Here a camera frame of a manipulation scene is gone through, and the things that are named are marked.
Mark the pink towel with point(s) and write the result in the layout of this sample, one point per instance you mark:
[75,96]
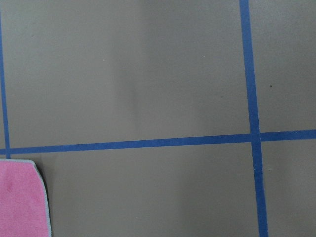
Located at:
[24,209]

